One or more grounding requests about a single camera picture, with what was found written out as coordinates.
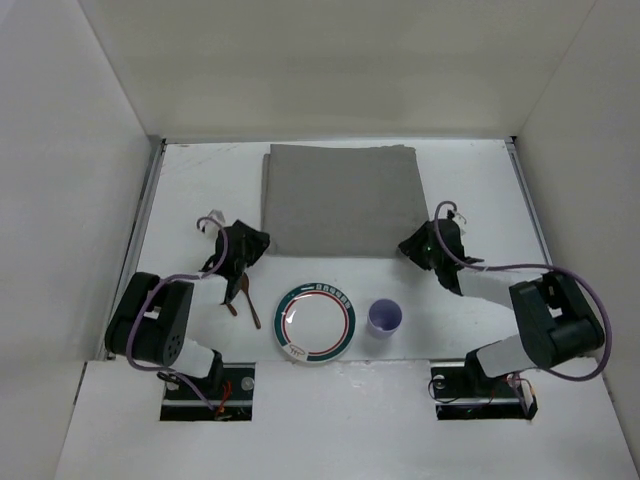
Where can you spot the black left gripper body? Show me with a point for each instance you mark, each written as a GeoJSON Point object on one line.
{"type": "Point", "coordinates": [233, 279]}

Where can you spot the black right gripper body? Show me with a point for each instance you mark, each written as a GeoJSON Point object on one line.
{"type": "Point", "coordinates": [417, 245]}

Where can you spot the grey cloth placemat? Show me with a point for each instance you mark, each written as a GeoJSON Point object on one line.
{"type": "Point", "coordinates": [340, 202]}

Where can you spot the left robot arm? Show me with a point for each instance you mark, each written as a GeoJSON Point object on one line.
{"type": "Point", "coordinates": [149, 325]}

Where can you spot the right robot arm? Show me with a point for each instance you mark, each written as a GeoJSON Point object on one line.
{"type": "Point", "coordinates": [558, 315]}

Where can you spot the brown wooden spoon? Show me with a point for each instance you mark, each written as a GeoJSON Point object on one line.
{"type": "Point", "coordinates": [245, 288]}

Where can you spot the brown wooden fork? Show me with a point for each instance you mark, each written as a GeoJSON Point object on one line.
{"type": "Point", "coordinates": [231, 309]}

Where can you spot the purple cup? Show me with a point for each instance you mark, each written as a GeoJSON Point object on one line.
{"type": "Point", "coordinates": [384, 318]}

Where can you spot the white plate green red rim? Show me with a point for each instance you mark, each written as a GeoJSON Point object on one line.
{"type": "Point", "coordinates": [314, 323]}

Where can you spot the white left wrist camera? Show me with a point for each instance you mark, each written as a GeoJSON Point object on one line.
{"type": "Point", "coordinates": [214, 217]}

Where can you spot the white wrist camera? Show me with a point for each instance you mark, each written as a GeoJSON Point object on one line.
{"type": "Point", "coordinates": [458, 219]}
{"type": "Point", "coordinates": [214, 217]}

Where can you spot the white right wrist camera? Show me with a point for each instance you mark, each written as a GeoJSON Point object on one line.
{"type": "Point", "coordinates": [458, 219]}

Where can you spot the left aluminium table rail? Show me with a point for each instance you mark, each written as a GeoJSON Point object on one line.
{"type": "Point", "coordinates": [138, 230]}

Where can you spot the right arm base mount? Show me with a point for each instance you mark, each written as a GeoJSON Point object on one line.
{"type": "Point", "coordinates": [460, 395]}

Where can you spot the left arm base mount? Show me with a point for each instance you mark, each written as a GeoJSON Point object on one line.
{"type": "Point", "coordinates": [231, 402]}

